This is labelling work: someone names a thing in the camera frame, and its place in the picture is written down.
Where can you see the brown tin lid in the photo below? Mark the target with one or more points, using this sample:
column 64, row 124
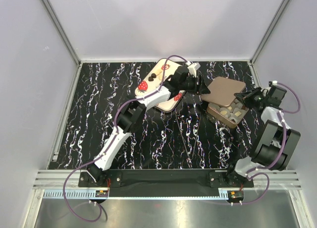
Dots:
column 222, row 91

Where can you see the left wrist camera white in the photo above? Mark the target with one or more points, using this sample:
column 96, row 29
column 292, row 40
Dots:
column 193, row 67

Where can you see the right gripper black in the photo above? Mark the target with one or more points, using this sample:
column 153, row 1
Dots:
column 248, row 96

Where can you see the white cable duct left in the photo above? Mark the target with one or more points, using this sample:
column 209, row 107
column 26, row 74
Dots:
column 76, row 194

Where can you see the strawberry pattern white tray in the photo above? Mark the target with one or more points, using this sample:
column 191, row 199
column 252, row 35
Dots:
column 146, row 86

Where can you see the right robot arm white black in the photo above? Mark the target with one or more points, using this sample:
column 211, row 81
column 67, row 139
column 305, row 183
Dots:
column 276, row 143

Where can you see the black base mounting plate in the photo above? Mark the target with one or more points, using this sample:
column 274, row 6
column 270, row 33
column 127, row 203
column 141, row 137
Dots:
column 205, row 177

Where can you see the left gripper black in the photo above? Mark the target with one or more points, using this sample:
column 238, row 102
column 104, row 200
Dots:
column 201, row 88

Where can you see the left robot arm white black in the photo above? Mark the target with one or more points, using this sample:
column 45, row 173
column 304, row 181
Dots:
column 130, row 115

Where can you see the black metal tongs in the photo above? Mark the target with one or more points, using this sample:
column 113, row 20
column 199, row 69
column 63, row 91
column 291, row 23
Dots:
column 188, row 126

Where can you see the brown tin box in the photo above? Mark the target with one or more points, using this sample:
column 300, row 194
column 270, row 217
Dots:
column 231, row 115

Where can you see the aluminium frame rail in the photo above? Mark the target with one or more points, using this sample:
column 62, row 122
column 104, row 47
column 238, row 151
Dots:
column 278, row 180

